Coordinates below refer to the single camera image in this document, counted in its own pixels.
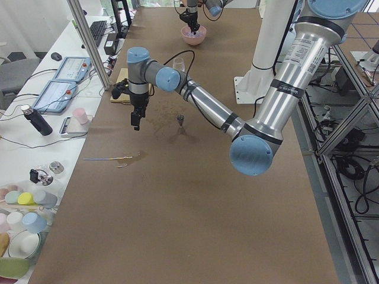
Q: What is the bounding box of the teach pendant near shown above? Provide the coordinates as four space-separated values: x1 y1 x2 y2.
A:
32 80 77 115

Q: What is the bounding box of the teach pendant far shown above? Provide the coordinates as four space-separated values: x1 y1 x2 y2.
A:
53 57 91 83

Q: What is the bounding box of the clear wine glass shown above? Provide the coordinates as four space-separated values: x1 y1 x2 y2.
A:
172 57 185 72

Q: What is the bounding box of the bamboo cutting board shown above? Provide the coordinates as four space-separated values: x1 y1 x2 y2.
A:
110 68 154 105

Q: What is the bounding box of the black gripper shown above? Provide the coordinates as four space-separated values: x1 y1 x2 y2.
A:
179 7 200 33
130 92 149 131

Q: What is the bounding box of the black keyboard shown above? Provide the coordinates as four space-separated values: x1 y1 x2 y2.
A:
89 21 107 47

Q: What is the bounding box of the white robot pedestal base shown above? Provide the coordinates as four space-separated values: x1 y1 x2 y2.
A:
235 0 297 104

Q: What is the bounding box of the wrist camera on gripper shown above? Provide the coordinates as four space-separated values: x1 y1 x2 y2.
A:
111 78 130 99

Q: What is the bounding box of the aluminium frame post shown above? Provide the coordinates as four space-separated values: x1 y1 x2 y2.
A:
67 0 111 91

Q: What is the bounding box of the pink cup on scale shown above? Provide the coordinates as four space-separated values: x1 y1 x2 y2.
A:
72 108 89 125

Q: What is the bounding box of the yellow cup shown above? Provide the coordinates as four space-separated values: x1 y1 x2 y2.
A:
17 192 36 206

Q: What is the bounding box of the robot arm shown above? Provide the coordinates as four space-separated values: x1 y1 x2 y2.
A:
179 0 232 34
127 1 364 176

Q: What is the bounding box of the teach pendant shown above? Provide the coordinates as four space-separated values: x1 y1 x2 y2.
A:
32 80 77 115
53 57 91 83

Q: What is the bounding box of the black computer mouse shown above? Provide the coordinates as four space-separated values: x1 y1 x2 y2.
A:
50 52 62 61

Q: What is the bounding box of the pink bowl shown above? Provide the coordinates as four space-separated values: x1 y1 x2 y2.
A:
181 25 207 46

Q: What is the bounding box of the white bowl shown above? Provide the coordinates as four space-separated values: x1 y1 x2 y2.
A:
8 230 41 259

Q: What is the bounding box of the black thermos bottle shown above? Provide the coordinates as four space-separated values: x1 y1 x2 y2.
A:
21 104 53 136

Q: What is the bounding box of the pile of clear ice cubes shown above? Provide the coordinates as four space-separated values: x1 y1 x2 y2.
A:
183 30 204 38

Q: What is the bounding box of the steel cocktail jigger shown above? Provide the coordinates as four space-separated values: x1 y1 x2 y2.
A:
176 114 185 134

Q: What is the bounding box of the blue cup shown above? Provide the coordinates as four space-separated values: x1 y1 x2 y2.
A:
22 212 47 234

